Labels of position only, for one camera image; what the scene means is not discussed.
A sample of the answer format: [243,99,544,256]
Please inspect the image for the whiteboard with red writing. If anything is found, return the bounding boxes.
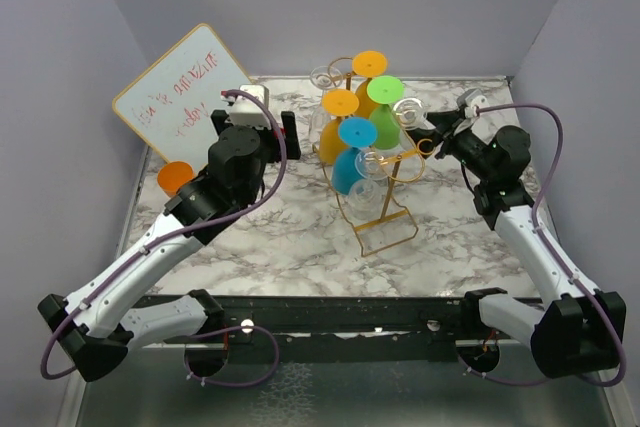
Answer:
[112,23,251,171]

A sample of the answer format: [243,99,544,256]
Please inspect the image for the yellow goblet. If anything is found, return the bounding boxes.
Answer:
[352,50,388,118]
[318,89,359,165]

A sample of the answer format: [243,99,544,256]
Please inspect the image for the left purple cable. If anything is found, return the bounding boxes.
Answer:
[39,90,288,389]

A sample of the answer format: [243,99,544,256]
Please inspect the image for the purple cable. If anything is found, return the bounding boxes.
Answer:
[39,90,288,389]
[457,103,628,388]

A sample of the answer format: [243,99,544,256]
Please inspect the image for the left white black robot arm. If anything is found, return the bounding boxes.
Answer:
[37,110,300,382]

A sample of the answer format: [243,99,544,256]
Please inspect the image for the orange cup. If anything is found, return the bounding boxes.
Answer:
[156,161,195,197]

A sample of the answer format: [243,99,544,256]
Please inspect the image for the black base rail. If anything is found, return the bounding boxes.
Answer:
[129,287,546,364]

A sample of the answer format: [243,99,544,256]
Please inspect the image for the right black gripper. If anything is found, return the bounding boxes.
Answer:
[407,108,496,182]

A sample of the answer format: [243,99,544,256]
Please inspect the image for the green goblet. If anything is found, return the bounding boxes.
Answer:
[367,75,404,150]

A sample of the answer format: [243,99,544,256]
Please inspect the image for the clear wine glass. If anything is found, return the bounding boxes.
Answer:
[308,65,343,149]

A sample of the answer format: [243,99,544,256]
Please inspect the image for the gold wire glass rack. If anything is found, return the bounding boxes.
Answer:
[312,54,425,256]

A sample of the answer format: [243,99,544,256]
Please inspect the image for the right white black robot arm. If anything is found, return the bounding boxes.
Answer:
[425,107,627,387]

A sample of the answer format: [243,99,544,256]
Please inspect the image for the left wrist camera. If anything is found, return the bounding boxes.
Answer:
[221,84,271,129]

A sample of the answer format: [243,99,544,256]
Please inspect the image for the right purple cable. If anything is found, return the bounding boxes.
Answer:
[457,103,628,388]

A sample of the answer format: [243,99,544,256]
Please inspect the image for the blue goblet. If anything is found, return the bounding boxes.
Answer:
[331,117,378,195]

